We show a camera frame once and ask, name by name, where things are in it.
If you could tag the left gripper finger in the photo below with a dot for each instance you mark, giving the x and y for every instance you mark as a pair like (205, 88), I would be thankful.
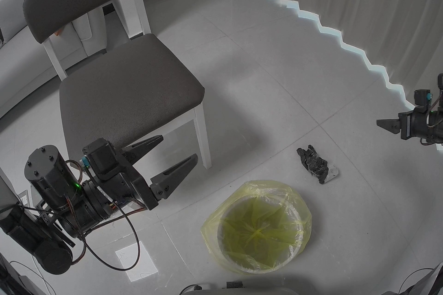
(166, 183)
(142, 148)

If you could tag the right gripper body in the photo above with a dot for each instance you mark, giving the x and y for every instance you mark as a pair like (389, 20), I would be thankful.
(418, 124)

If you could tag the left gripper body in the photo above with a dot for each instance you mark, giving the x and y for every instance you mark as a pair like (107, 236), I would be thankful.
(135, 188)

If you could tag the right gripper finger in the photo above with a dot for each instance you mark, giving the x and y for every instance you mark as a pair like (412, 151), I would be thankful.
(391, 125)

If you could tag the yellow plastic bag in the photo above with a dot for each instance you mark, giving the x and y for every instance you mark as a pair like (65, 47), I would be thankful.
(259, 235)

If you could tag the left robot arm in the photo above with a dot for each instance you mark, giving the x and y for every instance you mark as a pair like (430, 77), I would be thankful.
(46, 176)

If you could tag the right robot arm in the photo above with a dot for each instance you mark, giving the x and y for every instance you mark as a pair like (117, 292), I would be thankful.
(440, 81)

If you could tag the crumpled black plastic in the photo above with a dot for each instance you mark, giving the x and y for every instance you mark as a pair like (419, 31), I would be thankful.
(313, 164)

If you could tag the white trash bin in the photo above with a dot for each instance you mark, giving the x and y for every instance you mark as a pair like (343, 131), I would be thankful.
(266, 268)

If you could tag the grey and white chair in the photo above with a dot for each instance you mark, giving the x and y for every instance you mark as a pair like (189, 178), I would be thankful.
(131, 89)

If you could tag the light grey sofa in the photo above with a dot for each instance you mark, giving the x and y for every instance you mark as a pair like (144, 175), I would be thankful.
(20, 72)

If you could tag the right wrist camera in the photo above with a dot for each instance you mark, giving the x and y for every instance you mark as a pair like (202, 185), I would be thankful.
(422, 97)

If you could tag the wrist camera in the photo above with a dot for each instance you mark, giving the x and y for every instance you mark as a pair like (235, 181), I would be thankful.
(422, 97)
(102, 157)

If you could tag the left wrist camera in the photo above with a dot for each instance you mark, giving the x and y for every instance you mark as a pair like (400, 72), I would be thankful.
(102, 157)

